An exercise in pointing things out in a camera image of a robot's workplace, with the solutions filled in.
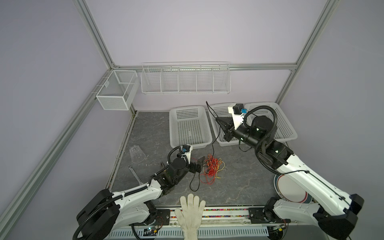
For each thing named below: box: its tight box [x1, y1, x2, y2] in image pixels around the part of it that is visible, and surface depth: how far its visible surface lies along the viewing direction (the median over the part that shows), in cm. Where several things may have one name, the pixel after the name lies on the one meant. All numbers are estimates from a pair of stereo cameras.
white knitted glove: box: [174, 193, 206, 240], surface depth 76 cm
